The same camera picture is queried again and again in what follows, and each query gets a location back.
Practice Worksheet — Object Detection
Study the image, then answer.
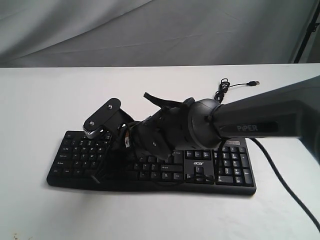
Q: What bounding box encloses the black USB cable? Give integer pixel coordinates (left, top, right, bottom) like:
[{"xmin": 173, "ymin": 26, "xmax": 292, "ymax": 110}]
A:
[{"xmin": 213, "ymin": 77, "xmax": 261, "ymax": 103}]

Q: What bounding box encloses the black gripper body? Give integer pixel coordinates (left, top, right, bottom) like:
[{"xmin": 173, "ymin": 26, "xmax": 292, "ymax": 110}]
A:
[{"xmin": 109, "ymin": 106, "xmax": 186, "ymax": 165}]

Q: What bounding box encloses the black acer keyboard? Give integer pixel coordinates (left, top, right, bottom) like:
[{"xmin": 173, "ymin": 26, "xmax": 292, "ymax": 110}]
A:
[{"xmin": 46, "ymin": 131, "xmax": 256, "ymax": 195}]

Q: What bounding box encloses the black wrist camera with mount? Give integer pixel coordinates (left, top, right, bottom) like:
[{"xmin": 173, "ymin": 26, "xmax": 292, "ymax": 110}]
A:
[{"xmin": 82, "ymin": 98, "xmax": 134, "ymax": 139}]

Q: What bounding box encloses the grey backdrop cloth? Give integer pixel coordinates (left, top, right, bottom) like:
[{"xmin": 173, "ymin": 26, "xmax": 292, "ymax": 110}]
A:
[{"xmin": 0, "ymin": 0, "xmax": 317, "ymax": 68}]

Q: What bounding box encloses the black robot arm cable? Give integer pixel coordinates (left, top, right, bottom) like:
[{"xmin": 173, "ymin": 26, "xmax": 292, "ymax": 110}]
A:
[{"xmin": 246, "ymin": 136, "xmax": 320, "ymax": 232}]

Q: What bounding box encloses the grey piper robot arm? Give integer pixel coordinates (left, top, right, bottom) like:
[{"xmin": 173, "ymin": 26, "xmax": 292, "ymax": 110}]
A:
[{"xmin": 83, "ymin": 76, "xmax": 320, "ymax": 160}]

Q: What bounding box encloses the black tripod stand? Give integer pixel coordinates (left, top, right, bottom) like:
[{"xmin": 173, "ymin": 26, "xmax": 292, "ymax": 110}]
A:
[{"xmin": 293, "ymin": 0, "xmax": 320, "ymax": 64}]

